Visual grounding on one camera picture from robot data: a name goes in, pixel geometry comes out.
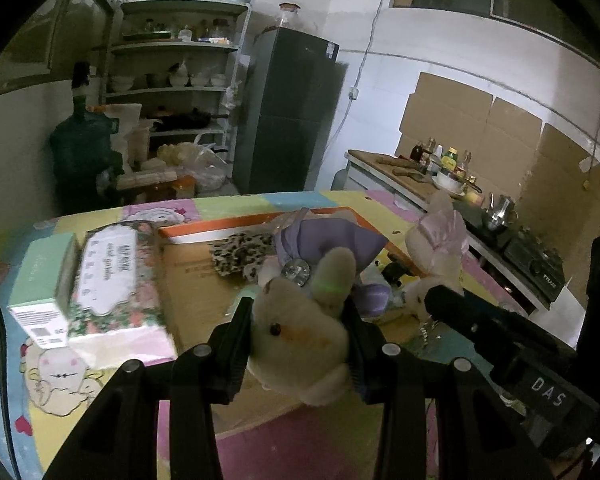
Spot metal kettle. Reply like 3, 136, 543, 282
482, 192, 518, 231

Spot black frying pan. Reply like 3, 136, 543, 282
152, 107, 228, 131

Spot light green carton box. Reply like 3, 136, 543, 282
7, 232, 81, 351

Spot white wall cable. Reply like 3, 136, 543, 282
325, 0, 398, 191

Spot floral wrapped tissue pack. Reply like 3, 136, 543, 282
67, 220, 178, 366

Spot black gas stove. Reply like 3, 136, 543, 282
502, 230, 566, 301

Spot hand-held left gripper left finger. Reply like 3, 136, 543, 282
45, 296, 253, 480

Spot white bowl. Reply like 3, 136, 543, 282
432, 170, 468, 196

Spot black water jug pump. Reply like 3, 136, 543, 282
71, 61, 92, 116

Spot cardboard sheets on wall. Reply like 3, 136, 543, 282
397, 71, 600, 281

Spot clear plastic bag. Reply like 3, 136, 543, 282
180, 142, 228, 193

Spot beige plush rabbit purple dress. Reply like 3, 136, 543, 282
245, 212, 388, 408

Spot white metal shelf rack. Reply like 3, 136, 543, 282
100, 0, 253, 196

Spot leopard print scrunchie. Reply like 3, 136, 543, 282
207, 232, 276, 281

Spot large blue water jug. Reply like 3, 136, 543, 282
47, 110, 121, 213

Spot dark grey refrigerator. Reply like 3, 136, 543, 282
232, 27, 341, 195

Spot kitchen counter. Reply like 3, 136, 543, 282
344, 149, 566, 311

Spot white sack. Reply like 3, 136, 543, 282
107, 104, 143, 166

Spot black cable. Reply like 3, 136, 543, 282
0, 275, 23, 480

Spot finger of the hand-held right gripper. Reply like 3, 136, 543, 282
381, 257, 423, 286
424, 285, 576, 386

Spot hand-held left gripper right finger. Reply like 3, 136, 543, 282
342, 300, 556, 480

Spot row of white bowls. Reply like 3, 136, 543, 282
107, 62, 228, 92

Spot pink plush rabbit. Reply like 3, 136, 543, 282
402, 190, 473, 321

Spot cardboard box tray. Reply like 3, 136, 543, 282
157, 205, 431, 436

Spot row of condiment bottles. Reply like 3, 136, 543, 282
410, 137, 476, 181

